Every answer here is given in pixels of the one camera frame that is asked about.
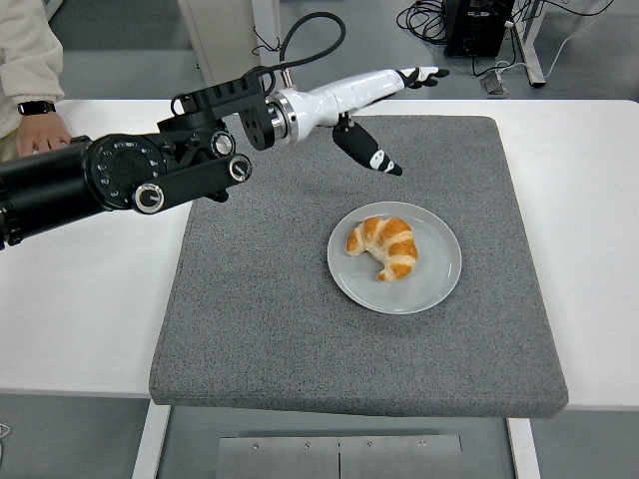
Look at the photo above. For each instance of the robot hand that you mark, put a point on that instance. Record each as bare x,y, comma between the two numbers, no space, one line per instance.
349,92

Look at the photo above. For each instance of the golden croissant bread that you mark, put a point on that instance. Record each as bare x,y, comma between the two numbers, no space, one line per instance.
394,244

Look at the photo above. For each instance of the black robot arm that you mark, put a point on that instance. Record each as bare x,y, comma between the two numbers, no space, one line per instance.
50,174

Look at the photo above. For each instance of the person's forearm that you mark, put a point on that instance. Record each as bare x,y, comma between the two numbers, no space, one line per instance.
30,55

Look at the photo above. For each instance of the grey round plate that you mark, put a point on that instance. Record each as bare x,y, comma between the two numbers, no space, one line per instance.
434,284

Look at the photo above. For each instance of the grey metal plate with screws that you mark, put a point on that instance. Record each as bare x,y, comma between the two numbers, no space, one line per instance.
299,456

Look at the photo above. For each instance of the black computer case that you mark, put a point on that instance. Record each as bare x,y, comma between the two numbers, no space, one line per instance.
474,27

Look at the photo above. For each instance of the small grey floor box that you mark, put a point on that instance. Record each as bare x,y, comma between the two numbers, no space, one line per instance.
494,82

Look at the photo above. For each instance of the white desk leg with foot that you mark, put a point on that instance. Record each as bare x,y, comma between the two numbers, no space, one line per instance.
530,40

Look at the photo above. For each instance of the grey felt mat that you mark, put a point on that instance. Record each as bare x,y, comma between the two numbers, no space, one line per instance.
299,349

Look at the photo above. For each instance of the white furniture piece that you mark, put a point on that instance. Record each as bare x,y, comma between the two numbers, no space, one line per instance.
52,7

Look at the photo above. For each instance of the person's hand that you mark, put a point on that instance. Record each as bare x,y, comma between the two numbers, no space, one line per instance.
42,132

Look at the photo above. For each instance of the black wristwatch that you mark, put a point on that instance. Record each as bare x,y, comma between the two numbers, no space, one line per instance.
35,107

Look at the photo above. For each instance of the white table leg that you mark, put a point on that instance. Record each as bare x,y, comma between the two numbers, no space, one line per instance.
150,444
524,449

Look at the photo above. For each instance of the white upright post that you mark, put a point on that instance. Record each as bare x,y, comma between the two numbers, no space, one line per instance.
267,20

